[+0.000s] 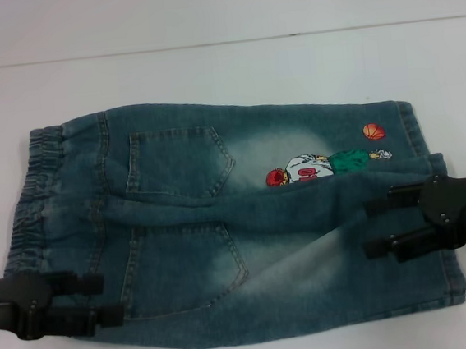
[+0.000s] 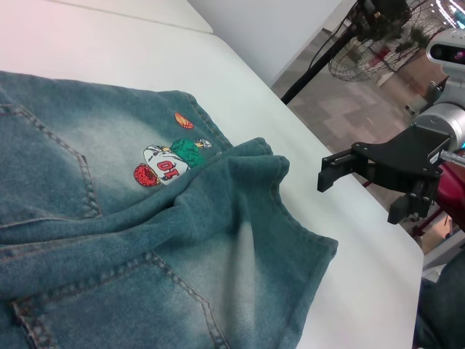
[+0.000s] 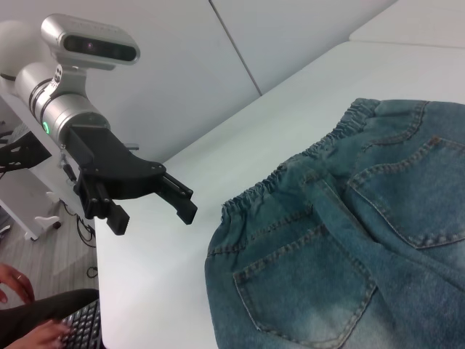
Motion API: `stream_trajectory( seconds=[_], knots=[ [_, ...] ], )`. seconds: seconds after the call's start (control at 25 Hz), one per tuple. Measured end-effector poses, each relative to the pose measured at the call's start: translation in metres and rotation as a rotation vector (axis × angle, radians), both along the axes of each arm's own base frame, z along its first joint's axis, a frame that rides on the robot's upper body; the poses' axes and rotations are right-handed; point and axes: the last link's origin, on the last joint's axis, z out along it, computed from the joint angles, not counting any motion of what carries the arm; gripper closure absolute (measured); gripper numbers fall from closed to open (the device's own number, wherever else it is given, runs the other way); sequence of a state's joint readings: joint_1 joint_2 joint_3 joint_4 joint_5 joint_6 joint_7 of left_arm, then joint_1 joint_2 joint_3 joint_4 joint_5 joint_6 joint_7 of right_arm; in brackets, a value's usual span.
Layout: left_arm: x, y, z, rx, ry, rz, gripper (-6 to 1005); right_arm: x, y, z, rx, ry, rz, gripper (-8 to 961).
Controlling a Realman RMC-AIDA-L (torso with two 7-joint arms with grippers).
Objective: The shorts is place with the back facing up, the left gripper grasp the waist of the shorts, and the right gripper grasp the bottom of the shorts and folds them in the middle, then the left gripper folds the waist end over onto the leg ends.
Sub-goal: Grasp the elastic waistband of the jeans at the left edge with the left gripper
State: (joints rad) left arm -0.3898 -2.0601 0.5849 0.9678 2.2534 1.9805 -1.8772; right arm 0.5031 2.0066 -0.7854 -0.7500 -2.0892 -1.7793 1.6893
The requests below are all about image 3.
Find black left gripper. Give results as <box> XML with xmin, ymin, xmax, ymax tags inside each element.
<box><xmin>60</xmin><ymin>123</ymin><xmax>198</xmax><ymax>236</ymax></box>

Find blue denim shorts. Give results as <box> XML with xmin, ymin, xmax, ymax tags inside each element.
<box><xmin>205</xmin><ymin>97</ymin><xmax>465</xmax><ymax>349</ymax></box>

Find person's hand with ring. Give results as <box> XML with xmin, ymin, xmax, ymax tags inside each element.
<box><xmin>0</xmin><ymin>263</ymin><xmax>36</xmax><ymax>305</ymax></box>

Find person's bare hand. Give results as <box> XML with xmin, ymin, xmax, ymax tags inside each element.
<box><xmin>10</xmin><ymin>318</ymin><xmax>72</xmax><ymax>349</ymax></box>

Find black computer keyboard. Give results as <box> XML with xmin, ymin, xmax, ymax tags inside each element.
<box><xmin>57</xmin><ymin>300</ymin><xmax>105</xmax><ymax>349</ymax></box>

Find white rolling stand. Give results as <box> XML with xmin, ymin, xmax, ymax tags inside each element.
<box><xmin>0</xmin><ymin>83</ymin><xmax>85</xmax><ymax>241</ymax></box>

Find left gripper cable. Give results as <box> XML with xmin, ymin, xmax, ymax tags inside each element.
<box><xmin>57</xmin><ymin>143</ymin><xmax>79</xmax><ymax>185</ymax></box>

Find black perforated metal bracket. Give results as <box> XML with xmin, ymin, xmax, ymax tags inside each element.
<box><xmin>0</xmin><ymin>133</ymin><xmax>52</xmax><ymax>174</ymax></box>

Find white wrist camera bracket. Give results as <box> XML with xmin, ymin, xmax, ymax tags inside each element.
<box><xmin>53</xmin><ymin>63</ymin><xmax>90</xmax><ymax>99</ymax></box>

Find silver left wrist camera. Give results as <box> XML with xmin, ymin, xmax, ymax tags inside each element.
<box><xmin>40</xmin><ymin>13</ymin><xmax>141</xmax><ymax>71</ymax></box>

